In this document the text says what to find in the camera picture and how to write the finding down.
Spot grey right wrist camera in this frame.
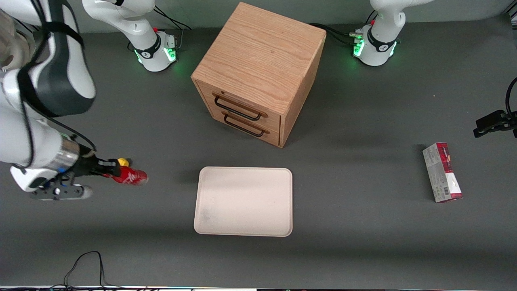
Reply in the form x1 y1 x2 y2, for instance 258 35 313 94
29 183 93 201

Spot beige plastic tray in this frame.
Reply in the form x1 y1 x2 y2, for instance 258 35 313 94
193 167 293 237

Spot red coke bottle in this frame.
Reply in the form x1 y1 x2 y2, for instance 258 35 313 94
106 166 149 187

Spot wooden drawer cabinet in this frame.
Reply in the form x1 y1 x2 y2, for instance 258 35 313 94
191 2 327 148

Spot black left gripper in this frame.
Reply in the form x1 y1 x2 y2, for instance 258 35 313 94
473 110 517 139

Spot black right arm base cable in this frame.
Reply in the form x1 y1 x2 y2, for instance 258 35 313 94
153 6 193 50

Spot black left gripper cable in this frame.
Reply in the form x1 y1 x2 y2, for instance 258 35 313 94
505 77 517 118

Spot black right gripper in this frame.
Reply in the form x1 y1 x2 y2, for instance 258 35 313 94
72 153 122 181

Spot black arm base cable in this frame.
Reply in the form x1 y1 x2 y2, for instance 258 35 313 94
309 23 364 46
153 6 193 50

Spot black wire drawer handle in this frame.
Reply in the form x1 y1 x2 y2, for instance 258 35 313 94
214 95 263 122
223 114 266 137

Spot red grey carton box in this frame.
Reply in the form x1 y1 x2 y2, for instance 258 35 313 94
422 142 464 203

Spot black cable loop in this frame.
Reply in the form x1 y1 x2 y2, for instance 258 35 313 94
61 251 124 290

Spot black left arm base cable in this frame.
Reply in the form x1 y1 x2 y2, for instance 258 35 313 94
309 23 364 46

